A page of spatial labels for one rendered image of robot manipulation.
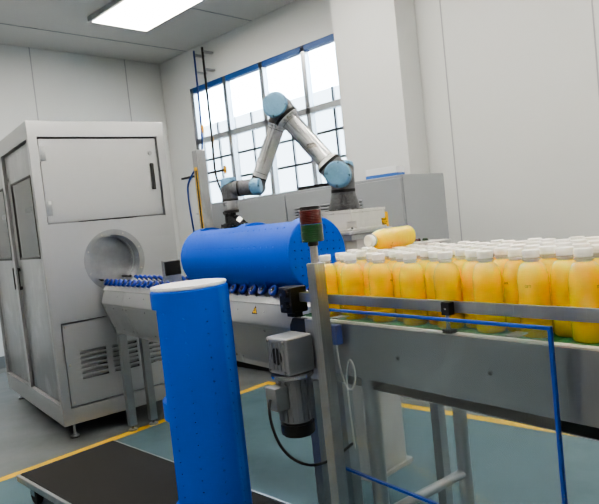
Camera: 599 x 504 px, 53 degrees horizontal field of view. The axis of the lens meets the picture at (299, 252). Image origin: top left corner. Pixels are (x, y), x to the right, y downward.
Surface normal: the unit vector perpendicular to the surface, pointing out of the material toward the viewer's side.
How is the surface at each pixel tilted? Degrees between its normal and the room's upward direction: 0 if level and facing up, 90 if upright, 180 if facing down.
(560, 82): 90
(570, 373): 90
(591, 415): 90
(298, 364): 90
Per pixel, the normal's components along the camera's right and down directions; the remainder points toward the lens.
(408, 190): 0.71, -0.04
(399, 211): -0.69, 0.11
